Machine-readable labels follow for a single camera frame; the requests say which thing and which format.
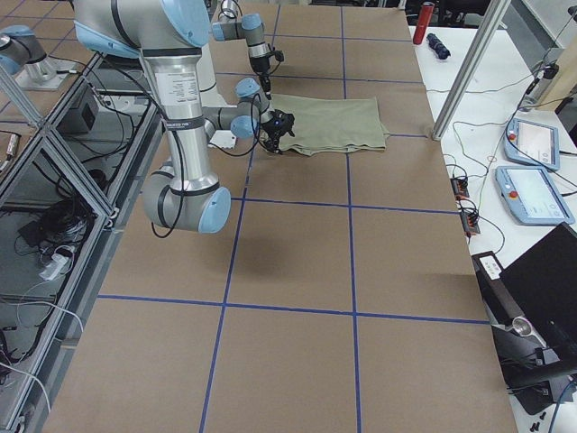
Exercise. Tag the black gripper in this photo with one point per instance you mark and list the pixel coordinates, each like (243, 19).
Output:
(261, 66)
(271, 133)

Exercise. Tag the olive green long-sleeve shirt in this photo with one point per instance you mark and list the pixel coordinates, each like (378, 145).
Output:
(332, 125)

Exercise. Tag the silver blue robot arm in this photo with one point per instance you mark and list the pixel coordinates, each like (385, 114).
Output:
(232, 24)
(169, 39)

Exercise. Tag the red cylindrical tube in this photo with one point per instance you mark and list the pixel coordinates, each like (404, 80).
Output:
(423, 20)

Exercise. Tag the folded dark plaid umbrella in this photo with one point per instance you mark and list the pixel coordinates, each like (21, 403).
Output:
(437, 46)

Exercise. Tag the orange black connector board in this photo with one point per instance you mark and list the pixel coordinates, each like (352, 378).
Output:
(460, 187)

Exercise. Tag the white power strip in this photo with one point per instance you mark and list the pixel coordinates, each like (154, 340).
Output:
(58, 265)

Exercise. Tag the lower blue teach pendant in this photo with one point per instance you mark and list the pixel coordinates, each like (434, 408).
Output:
(531, 196)

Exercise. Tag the blue teach pendant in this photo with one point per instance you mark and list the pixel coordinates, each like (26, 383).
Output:
(532, 143)
(531, 196)

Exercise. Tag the upper blue teach pendant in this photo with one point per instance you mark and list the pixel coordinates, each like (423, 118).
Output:
(532, 143)

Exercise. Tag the black laptop computer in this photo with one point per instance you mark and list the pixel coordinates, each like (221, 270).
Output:
(542, 281)

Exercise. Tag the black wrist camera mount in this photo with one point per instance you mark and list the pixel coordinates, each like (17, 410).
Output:
(278, 55)

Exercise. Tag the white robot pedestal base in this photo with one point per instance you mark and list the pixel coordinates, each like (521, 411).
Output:
(211, 97)

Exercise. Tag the aluminium frame table edge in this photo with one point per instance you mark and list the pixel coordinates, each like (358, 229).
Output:
(70, 189)

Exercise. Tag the aluminium frame post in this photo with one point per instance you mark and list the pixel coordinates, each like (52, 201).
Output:
(480, 43)

